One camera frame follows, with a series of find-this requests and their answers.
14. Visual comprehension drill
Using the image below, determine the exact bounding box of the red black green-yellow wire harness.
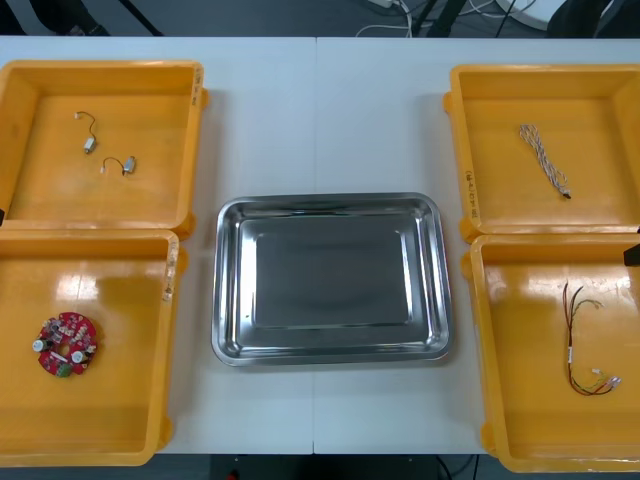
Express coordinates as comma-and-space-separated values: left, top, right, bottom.
561, 281, 624, 397

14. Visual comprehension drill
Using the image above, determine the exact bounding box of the twisted white wire harness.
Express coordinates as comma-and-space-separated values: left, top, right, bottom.
518, 123, 573, 202

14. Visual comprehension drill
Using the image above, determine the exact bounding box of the round red circuit board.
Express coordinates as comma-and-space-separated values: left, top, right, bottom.
31, 310, 105, 381

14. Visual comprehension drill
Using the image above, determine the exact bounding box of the yellow-orange plastic bin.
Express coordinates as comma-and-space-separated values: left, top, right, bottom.
0, 59, 210, 240
462, 233, 640, 474
443, 62, 640, 245
0, 228, 190, 469

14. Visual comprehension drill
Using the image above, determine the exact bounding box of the small metal solenoid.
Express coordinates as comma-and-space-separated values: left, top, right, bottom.
98, 155, 139, 177
73, 111, 99, 155

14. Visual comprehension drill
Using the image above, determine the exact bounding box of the black chair base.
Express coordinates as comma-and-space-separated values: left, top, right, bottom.
39, 0, 164, 37

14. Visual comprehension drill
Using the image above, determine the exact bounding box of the white round base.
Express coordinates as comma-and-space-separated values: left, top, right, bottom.
494, 0, 556, 27

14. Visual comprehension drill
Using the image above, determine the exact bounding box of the black stand leg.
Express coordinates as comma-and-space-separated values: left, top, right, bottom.
424, 0, 469, 38

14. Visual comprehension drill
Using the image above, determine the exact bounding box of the steel tray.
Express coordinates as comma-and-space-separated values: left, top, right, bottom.
210, 192, 454, 368

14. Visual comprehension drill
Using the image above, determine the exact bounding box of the white floor cable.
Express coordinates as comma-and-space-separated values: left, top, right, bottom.
354, 8, 417, 39

